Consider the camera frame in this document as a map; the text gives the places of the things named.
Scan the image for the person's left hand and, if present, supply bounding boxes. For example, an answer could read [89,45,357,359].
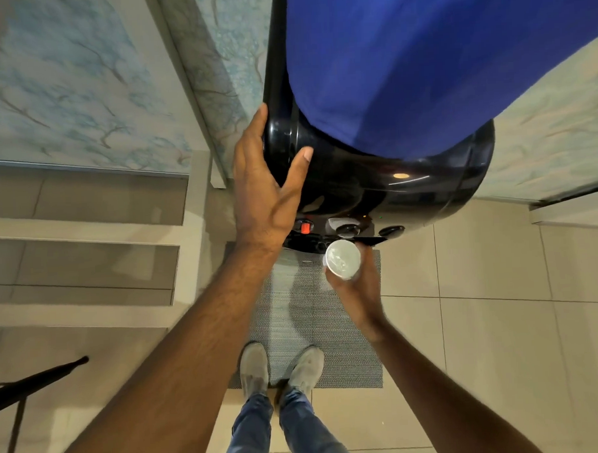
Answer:
[228,101,320,254]

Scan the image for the person's right hand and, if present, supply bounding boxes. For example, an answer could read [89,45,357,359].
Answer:
[324,241,388,345]

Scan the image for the white paper cup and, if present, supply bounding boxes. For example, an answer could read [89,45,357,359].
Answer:
[324,238,363,282]

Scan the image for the black water dispenser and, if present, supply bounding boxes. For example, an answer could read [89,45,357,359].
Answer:
[257,0,501,258]

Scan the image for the person's left forearm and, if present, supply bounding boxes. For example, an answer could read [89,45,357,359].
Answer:
[33,239,296,453]

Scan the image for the person's right forearm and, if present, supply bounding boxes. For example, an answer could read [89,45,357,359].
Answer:
[365,317,544,453]

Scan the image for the white dispenser tap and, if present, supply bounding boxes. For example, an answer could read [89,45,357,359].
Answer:
[327,216,362,238]

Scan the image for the grey woven floor mat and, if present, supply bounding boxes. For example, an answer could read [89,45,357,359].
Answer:
[222,235,387,396]

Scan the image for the person's right grey shoe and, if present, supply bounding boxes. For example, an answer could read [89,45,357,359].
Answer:
[283,345,327,396]

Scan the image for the person's grey shoe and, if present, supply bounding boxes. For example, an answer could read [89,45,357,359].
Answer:
[238,341,272,401]
[283,345,327,396]

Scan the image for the person's left grey shoe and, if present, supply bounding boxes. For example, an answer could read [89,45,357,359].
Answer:
[238,341,272,401]

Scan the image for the blue bottle cover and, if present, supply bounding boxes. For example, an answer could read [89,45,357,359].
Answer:
[278,0,598,166]

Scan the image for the person's right jeans leg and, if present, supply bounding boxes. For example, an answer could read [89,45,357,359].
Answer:
[277,384,355,453]

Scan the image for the person's jeans leg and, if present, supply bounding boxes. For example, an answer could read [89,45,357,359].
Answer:
[219,390,276,453]
[277,384,355,453]

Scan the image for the person's left jeans leg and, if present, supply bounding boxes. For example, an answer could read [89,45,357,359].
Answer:
[219,390,276,453]

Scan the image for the white shelf unit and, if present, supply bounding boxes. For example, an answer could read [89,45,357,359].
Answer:
[0,147,221,337]

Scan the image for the black metal stand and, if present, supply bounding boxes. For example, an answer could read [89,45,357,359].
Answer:
[0,356,94,453]

